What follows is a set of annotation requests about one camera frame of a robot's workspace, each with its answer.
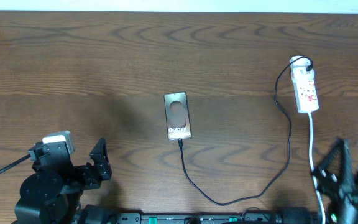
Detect white usb wall charger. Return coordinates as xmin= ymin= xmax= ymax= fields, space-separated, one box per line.
xmin=290 ymin=55 xmax=314 ymax=72

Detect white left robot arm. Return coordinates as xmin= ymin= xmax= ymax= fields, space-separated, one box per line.
xmin=14 ymin=138 xmax=112 ymax=223

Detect white power strip cord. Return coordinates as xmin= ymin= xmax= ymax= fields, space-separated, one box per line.
xmin=307 ymin=112 xmax=326 ymax=224

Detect white power strip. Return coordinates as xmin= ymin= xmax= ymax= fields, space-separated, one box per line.
xmin=291 ymin=67 xmax=319 ymax=114

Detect black usb charging cable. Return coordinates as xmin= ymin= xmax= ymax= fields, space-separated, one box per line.
xmin=177 ymin=55 xmax=314 ymax=207

